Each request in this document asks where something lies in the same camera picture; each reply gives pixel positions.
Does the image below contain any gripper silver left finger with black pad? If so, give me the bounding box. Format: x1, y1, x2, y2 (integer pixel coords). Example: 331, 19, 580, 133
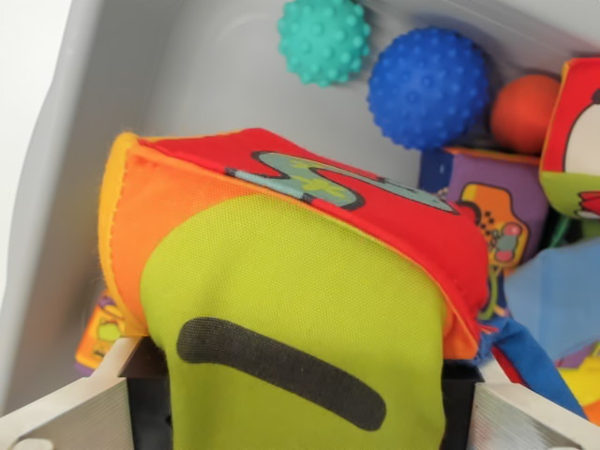
0, 337, 173, 450

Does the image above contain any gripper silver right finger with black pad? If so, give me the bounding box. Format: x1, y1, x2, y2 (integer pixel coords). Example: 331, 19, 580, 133
440, 358, 600, 450

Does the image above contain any orange fabric cube green circle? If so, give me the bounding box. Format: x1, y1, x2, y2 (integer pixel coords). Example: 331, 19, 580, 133
96, 127, 590, 450

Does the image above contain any gray plastic bin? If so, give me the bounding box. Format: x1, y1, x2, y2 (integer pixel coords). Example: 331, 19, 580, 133
0, 0, 600, 450

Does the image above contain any light blue fabric cube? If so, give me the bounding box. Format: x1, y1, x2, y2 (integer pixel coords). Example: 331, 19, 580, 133
503, 241, 600, 413

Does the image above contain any purple fabric cube phone print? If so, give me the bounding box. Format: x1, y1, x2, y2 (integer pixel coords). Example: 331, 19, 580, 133
419, 145, 554, 324

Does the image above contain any large cartoon print fabric cube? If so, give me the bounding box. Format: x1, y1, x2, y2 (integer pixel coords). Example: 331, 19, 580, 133
538, 56, 600, 221

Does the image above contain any orange rubber ball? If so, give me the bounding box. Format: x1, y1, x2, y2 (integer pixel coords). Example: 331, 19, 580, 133
489, 73, 563, 156

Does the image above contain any blue bumpy rubber ball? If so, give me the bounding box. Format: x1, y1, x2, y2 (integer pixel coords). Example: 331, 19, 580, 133
367, 26, 491, 151

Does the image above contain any teal bumpy rubber ball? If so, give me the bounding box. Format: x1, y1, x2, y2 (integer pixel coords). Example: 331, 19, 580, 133
276, 0, 372, 88

